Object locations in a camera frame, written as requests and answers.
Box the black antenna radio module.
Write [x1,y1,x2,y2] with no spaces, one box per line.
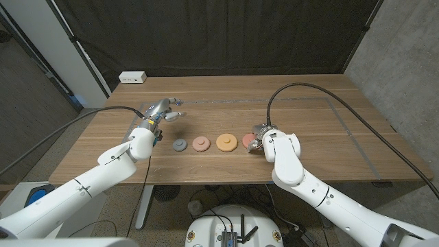
[221,214,259,247]

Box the coral red hanoi disc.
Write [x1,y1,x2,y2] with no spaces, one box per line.
[241,133,257,149]

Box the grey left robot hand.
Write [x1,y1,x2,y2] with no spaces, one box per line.
[140,97,188,135]

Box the grey floor cylinder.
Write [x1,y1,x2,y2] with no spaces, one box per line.
[187,200,204,216]

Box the white power outlet box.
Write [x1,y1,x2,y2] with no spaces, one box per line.
[118,71,147,84]

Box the black backdrop curtain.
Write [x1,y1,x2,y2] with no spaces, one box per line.
[54,0,383,92]

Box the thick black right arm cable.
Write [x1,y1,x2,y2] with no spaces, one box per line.
[266,82,439,200]

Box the black floor power strip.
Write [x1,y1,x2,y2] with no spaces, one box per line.
[281,228,318,247]

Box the large orange hanoi disc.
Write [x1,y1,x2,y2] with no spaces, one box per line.
[215,132,239,153]

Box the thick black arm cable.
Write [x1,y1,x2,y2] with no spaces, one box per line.
[266,82,439,200]
[0,106,147,176]

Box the white pedal board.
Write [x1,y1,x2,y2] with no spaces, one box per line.
[0,181,108,239]

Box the grey hanoi disc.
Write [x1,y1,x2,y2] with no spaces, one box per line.
[172,138,188,152]

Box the white robot torso base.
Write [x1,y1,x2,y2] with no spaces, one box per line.
[185,204,285,247]

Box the blue foot pad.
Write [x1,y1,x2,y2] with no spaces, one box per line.
[24,187,47,209]

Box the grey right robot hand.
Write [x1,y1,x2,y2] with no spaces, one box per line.
[246,123,278,154]

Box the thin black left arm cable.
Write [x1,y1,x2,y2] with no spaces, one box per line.
[125,156,152,238]

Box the black floor fan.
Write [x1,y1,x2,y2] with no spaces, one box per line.
[153,185,181,202]

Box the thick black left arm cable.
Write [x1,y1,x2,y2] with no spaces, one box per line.
[0,106,147,176]

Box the dusty pink hanoi disc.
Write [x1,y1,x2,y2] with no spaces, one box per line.
[192,135,211,152]

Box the black backdrop stand pole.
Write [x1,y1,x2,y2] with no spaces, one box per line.
[342,0,385,73]
[46,0,112,97]

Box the light grey table leg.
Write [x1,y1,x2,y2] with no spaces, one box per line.
[135,185,155,230]

